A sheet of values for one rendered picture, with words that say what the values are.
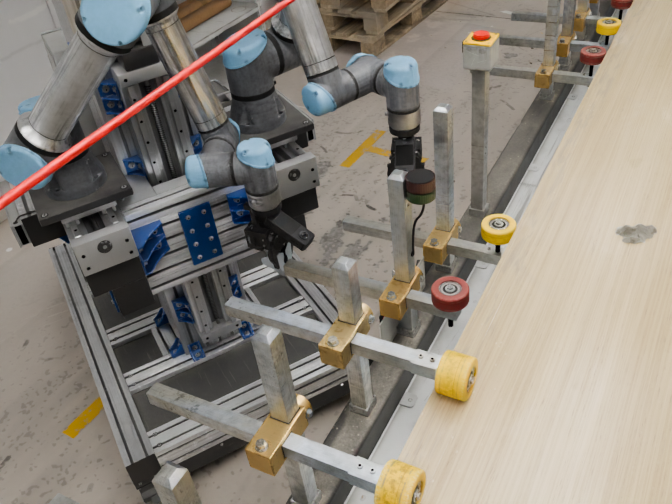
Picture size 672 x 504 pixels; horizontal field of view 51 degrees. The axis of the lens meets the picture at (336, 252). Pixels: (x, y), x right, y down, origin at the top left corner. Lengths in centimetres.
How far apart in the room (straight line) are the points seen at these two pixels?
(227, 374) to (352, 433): 92
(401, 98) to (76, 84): 67
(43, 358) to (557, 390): 217
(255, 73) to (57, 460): 150
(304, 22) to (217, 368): 126
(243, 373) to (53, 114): 115
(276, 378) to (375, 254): 197
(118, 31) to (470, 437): 95
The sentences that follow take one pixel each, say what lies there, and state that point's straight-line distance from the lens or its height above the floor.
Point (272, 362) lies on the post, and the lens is 111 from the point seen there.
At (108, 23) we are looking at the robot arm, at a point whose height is 149.
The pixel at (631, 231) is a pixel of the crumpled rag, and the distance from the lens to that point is 169.
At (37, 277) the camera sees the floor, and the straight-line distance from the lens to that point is 347.
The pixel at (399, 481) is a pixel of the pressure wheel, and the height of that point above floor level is 98.
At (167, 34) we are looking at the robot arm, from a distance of 156.
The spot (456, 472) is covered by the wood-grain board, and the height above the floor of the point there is 90.
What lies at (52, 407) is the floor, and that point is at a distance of 283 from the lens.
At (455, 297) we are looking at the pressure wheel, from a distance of 149.
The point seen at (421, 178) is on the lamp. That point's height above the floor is 115.
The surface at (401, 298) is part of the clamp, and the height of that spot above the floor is 87.
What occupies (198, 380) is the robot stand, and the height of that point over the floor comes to 21.
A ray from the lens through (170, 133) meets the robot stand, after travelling 194.
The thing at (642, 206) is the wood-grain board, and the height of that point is 90.
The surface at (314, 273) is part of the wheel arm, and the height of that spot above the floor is 86.
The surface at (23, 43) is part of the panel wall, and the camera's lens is 391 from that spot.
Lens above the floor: 191
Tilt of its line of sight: 38 degrees down
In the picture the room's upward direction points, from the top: 8 degrees counter-clockwise
